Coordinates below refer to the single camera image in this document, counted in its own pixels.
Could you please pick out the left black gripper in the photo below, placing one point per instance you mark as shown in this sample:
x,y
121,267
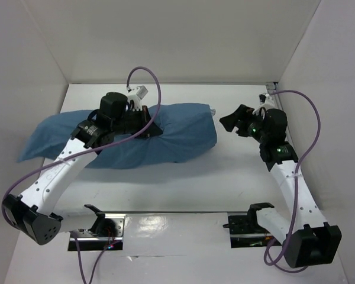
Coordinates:
x,y
144,116

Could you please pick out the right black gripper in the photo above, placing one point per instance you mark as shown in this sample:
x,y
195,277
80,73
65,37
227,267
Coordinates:
x,y
242,120

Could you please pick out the blue pillowcase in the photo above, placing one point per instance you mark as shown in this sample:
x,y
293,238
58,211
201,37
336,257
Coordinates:
x,y
188,132

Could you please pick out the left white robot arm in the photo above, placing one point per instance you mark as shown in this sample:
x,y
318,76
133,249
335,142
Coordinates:
x,y
32,210

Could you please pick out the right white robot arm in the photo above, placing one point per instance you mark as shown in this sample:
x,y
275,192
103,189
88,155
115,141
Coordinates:
x,y
307,239

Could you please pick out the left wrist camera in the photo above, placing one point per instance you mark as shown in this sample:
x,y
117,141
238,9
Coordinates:
x,y
137,94

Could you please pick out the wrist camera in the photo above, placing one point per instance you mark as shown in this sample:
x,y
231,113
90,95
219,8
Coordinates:
x,y
266,103
137,94

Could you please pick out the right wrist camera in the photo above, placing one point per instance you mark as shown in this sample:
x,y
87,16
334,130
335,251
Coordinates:
x,y
266,103

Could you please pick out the aluminium rail frame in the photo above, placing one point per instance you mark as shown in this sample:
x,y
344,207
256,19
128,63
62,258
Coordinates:
x,y
271,88

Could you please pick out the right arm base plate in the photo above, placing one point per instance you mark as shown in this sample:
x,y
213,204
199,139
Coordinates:
x,y
243,234

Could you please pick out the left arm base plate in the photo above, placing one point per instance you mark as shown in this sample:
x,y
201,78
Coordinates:
x,y
104,234

